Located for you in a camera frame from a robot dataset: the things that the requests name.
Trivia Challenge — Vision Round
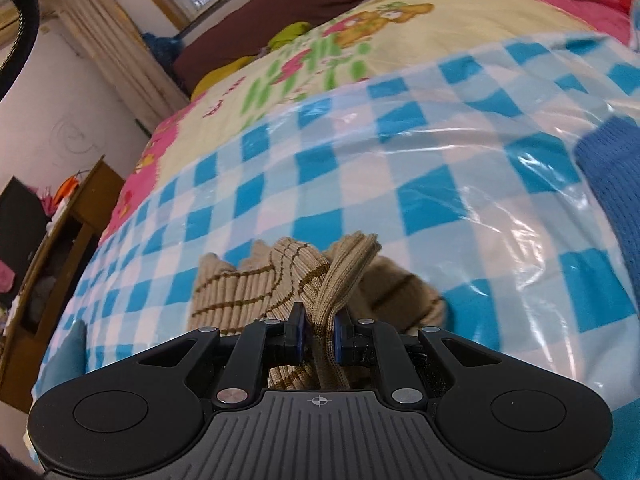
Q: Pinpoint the beige curtain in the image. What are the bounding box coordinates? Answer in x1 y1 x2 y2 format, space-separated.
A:
37 0 192 134

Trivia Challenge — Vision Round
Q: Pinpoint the dark brown cloth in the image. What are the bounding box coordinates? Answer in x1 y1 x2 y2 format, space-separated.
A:
0 444 42 480

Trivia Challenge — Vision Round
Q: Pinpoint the blue fuzzy cloth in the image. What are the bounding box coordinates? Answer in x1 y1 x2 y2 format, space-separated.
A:
141 31 182 63

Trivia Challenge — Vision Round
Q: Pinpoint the blue knit sweater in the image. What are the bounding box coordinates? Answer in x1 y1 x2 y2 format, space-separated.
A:
574 115 640 322

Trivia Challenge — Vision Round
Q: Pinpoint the black monitor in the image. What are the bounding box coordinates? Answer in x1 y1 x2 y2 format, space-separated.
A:
0 177 52 307

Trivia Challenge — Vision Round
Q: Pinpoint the yellow pillow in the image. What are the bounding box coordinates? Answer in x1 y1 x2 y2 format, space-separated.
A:
191 55 259 102

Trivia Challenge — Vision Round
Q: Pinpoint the orange toy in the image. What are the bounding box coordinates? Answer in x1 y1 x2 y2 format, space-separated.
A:
54 174 82 203

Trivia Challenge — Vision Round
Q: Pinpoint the black cable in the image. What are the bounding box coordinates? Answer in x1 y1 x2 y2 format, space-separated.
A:
0 0 42 102

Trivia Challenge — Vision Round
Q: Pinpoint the green cloth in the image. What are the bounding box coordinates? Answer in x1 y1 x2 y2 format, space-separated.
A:
269 21 312 52

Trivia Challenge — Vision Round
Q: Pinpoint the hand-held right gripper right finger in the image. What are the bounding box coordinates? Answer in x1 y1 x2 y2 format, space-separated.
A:
334 310 507 406

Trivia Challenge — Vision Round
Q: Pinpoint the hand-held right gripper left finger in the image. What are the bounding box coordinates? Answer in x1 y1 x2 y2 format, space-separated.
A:
134 302 307 408

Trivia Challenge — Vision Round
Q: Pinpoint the maroon bed cover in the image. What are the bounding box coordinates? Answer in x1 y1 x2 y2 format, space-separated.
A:
172 0 402 94

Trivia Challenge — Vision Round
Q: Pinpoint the cartoon printed blanket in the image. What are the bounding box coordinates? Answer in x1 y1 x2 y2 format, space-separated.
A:
97 0 640 247

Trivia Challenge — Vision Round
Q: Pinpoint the blue white checkered plastic sheet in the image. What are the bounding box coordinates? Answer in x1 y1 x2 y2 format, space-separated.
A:
25 30 640 480

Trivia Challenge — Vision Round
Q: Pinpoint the wooden cabinet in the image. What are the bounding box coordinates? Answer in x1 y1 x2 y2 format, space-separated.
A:
0 155 127 417

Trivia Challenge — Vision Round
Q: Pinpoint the beige brown-striped ribbed sweater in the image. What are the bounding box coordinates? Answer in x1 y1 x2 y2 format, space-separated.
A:
187 230 449 392

